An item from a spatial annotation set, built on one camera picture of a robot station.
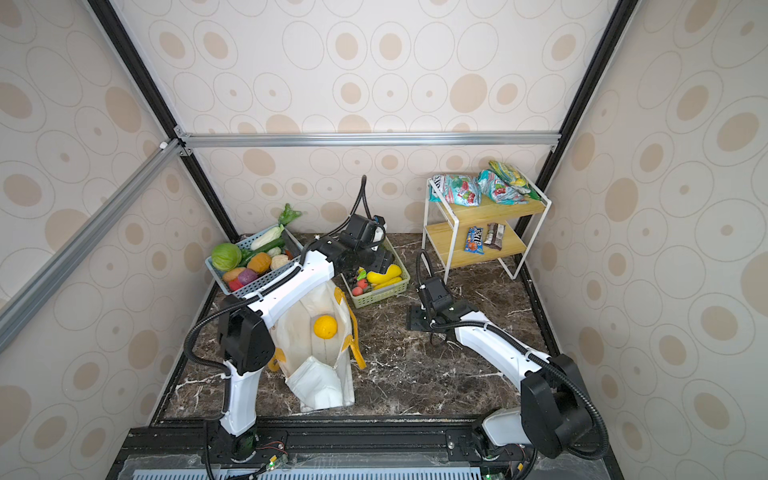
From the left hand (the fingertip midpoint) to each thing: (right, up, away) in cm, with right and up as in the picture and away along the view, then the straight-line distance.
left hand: (390, 251), depth 86 cm
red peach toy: (-11, -13, +13) cm, 21 cm away
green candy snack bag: (+19, +17, -3) cm, 26 cm away
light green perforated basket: (-6, -14, +11) cm, 19 cm away
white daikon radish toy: (-42, +8, +24) cm, 49 cm away
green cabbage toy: (-54, -1, +12) cm, 55 cm away
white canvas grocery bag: (-17, -29, -15) cm, 37 cm away
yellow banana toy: (-2, -10, +14) cm, 18 cm away
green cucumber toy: (-44, +3, +24) cm, 50 cm away
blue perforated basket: (-42, -9, +14) cm, 45 cm away
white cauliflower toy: (-39, -2, +18) cm, 43 cm away
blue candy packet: (+27, +4, +9) cm, 29 cm away
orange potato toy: (-44, -3, +15) cm, 47 cm away
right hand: (+8, -19, +1) cm, 21 cm away
